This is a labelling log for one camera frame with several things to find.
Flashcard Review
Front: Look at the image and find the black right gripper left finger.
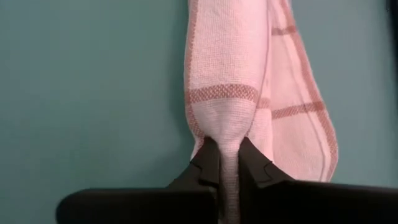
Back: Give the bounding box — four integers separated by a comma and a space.
57, 136, 222, 224

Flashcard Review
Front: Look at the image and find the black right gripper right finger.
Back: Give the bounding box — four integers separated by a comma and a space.
238, 136, 398, 224

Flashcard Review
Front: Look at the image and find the white red-checked towel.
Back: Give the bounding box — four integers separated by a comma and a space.
183, 0, 340, 224

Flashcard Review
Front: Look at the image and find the green table mat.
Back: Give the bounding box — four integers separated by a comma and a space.
0, 0, 398, 191

